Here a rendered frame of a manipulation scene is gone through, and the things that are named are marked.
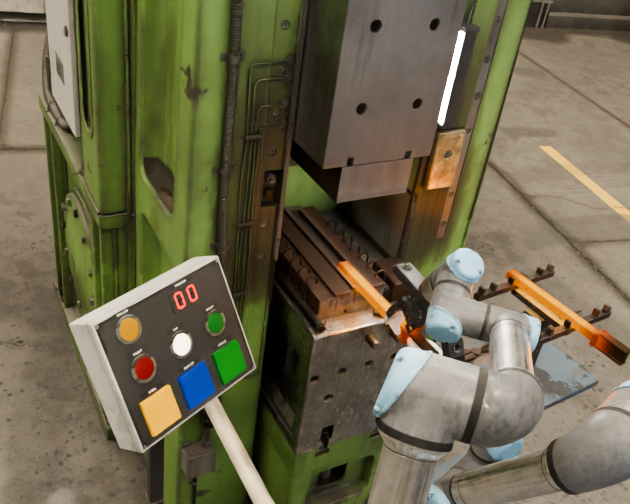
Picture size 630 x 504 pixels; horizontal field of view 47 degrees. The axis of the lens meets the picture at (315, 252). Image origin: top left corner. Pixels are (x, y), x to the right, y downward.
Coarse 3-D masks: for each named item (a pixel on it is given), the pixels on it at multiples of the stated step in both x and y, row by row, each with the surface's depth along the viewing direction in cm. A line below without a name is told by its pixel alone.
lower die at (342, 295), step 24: (288, 216) 214; (312, 216) 216; (288, 240) 205; (312, 240) 203; (336, 240) 207; (288, 264) 197; (312, 264) 195; (336, 264) 195; (360, 264) 198; (312, 288) 188; (336, 288) 187; (336, 312) 189
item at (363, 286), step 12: (348, 264) 194; (348, 276) 191; (360, 276) 190; (360, 288) 186; (372, 288) 185; (372, 300) 182; (384, 300) 181; (384, 312) 177; (408, 336) 171; (420, 336) 169; (432, 348) 166
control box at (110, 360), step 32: (160, 288) 144; (192, 288) 150; (224, 288) 157; (96, 320) 134; (160, 320) 144; (192, 320) 150; (224, 320) 156; (96, 352) 135; (128, 352) 138; (160, 352) 143; (192, 352) 149; (96, 384) 140; (128, 384) 138; (160, 384) 143; (128, 416) 137; (128, 448) 142
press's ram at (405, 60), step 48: (336, 0) 144; (384, 0) 144; (432, 0) 149; (336, 48) 147; (384, 48) 150; (432, 48) 156; (336, 96) 151; (384, 96) 157; (432, 96) 164; (336, 144) 158; (384, 144) 165; (432, 144) 172
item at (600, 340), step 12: (516, 276) 205; (528, 288) 202; (540, 288) 202; (540, 300) 199; (552, 300) 198; (564, 312) 194; (576, 324) 191; (588, 324) 190; (588, 336) 189; (600, 336) 187; (612, 336) 186; (600, 348) 187; (612, 348) 184; (624, 348) 182; (612, 360) 184; (624, 360) 183
